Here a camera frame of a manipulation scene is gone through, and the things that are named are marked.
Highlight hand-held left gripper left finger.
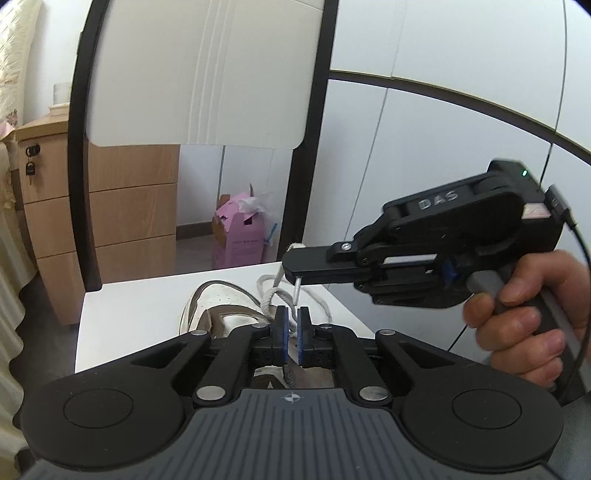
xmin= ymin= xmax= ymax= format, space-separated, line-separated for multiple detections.
xmin=131 ymin=307 xmax=291 ymax=403

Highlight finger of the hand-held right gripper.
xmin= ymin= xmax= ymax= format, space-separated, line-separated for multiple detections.
xmin=281 ymin=241 xmax=371 ymax=284

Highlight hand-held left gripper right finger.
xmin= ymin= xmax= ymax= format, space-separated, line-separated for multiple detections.
xmin=297 ymin=307 xmax=458 ymax=403

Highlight beige shoelace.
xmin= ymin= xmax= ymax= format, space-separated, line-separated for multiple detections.
xmin=256 ymin=242 xmax=336 ymax=388

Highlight white and brown shoe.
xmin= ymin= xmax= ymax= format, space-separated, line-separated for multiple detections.
xmin=179 ymin=280 xmax=336 ymax=393

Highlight cream lace cloth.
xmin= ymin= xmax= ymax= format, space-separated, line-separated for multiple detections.
xmin=0 ymin=0 xmax=45 ymax=478

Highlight person's right hand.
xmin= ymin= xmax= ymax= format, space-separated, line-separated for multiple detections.
xmin=463 ymin=250 xmax=591 ymax=388

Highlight pink cardboard box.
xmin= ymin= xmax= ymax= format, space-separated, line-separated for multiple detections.
xmin=211 ymin=184 xmax=279 ymax=270

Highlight white plastic bag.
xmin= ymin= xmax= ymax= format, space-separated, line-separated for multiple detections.
xmin=239 ymin=191 xmax=276 ymax=216

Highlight wooden drawer cabinet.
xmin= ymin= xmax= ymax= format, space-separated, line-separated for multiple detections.
xmin=14 ymin=115 xmax=182 ymax=326

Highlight black keys in lock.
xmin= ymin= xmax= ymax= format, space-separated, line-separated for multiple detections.
xmin=24 ymin=143 xmax=42 ymax=186

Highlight white container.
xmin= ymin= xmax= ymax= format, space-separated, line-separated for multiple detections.
xmin=49 ymin=82 xmax=73 ymax=117

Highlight thin dark cable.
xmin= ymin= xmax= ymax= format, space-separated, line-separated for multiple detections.
xmin=329 ymin=68 xmax=591 ymax=155

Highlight white chair with black frame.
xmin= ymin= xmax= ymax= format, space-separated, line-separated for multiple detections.
xmin=67 ymin=0 xmax=339 ymax=295

